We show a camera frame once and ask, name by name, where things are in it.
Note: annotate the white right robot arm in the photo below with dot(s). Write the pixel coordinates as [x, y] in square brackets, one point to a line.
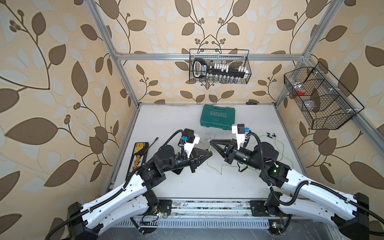
[294, 194]

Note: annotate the socket wrench set in basket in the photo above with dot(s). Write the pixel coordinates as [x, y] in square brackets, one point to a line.
[201, 69]

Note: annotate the green plastic tool case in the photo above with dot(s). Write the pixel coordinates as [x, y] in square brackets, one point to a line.
[218, 117]

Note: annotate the red black battery lead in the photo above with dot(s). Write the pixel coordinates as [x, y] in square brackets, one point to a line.
[152, 144]

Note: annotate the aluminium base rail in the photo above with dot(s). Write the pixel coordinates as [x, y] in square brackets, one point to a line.
[211, 215]

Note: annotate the black wire basket wall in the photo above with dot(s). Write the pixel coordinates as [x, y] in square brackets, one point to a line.
[234, 58]
[329, 103]

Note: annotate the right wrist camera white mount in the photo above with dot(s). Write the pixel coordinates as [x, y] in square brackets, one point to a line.
[241, 131]

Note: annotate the black wire basket back wall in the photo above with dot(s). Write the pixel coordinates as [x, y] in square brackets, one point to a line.
[234, 58]

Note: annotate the red item in right basket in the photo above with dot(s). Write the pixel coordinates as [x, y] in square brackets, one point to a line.
[299, 90]

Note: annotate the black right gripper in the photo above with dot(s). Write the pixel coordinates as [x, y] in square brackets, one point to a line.
[229, 153]

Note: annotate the black smartphone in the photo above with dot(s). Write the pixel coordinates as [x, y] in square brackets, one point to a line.
[177, 171]

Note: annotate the black wire basket right wall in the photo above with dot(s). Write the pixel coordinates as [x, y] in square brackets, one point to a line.
[329, 103]

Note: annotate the aluminium frame post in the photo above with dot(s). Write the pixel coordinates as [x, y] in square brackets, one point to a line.
[92, 8]
[324, 12]

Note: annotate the aluminium frame post left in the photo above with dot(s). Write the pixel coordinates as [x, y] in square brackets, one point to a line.
[92, 8]

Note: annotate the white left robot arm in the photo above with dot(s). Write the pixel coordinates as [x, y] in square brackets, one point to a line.
[134, 197]

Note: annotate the black yellow battery pack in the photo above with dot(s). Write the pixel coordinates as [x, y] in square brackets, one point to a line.
[138, 157]

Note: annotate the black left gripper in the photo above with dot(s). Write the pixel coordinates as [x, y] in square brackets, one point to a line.
[201, 155]

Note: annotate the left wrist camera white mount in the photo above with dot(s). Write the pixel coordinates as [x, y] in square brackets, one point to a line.
[188, 140]

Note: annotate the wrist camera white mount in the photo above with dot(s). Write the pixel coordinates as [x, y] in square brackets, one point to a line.
[241, 131]
[188, 140]

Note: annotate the aluminium frame post right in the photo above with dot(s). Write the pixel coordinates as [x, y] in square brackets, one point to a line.
[324, 12]

